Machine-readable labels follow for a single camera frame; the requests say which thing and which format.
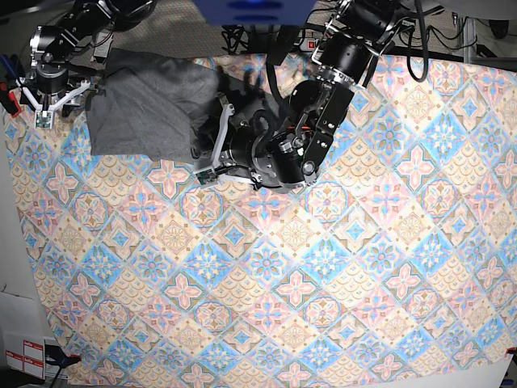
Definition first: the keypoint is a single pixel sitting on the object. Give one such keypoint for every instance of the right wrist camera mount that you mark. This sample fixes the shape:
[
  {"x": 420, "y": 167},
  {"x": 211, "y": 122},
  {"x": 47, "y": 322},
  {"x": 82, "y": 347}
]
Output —
[{"x": 44, "y": 114}]

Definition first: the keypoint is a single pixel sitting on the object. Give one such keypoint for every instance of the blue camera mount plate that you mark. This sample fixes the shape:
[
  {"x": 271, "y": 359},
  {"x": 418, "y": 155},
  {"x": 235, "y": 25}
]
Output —
[{"x": 266, "y": 12}]

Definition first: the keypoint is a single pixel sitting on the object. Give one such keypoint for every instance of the white cardboard box red labels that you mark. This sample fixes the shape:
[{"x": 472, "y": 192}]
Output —
[{"x": 22, "y": 335}]

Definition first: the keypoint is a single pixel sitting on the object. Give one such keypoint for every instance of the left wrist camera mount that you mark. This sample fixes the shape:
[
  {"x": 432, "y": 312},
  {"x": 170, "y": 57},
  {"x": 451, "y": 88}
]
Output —
[{"x": 229, "y": 156}]

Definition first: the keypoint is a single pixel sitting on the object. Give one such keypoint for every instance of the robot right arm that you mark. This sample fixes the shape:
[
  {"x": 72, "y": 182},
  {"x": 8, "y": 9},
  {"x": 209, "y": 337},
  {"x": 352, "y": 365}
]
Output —
[{"x": 87, "y": 25}]

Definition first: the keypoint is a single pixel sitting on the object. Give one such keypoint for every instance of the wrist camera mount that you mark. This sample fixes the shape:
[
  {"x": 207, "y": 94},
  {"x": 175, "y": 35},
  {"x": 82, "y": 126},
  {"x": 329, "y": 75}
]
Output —
[
  {"x": 229, "y": 156},
  {"x": 44, "y": 114}
]

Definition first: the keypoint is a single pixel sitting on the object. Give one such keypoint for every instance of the patterned colourful tablecloth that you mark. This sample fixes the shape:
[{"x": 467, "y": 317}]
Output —
[{"x": 399, "y": 262}]

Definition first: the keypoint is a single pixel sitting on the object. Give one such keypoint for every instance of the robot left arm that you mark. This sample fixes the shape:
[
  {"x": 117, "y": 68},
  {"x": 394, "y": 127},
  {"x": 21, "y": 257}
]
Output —
[{"x": 357, "y": 33}]

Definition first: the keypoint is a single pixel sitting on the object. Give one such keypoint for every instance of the blue clamp handle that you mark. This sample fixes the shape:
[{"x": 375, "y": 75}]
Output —
[{"x": 14, "y": 69}]

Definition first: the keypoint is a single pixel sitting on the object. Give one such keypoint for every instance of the white power strip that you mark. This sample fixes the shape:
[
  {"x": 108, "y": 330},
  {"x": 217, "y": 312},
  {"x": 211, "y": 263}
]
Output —
[{"x": 309, "y": 44}]

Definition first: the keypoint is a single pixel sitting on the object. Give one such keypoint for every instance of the black orange clamp bottom left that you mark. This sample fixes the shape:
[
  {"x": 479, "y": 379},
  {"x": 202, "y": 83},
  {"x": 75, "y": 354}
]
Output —
[{"x": 55, "y": 356}]

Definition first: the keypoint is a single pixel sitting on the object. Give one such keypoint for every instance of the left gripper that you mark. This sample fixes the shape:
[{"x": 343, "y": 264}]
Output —
[{"x": 257, "y": 152}]

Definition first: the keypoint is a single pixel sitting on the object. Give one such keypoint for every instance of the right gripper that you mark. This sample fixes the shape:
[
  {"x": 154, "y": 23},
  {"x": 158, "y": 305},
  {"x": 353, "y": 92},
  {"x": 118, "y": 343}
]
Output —
[{"x": 51, "y": 82}]

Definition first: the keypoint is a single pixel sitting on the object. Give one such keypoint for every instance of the grey T-shirt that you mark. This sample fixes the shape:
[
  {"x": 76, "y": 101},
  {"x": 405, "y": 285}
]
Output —
[{"x": 160, "y": 107}]

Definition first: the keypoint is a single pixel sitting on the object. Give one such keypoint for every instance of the black centre post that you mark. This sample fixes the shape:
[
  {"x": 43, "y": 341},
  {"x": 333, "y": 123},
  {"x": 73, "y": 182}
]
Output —
[{"x": 283, "y": 43}]

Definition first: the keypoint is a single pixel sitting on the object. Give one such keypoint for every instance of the red black clamp left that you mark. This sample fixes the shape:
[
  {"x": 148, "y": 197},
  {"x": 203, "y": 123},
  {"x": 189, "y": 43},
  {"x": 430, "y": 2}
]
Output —
[{"x": 9, "y": 101}]

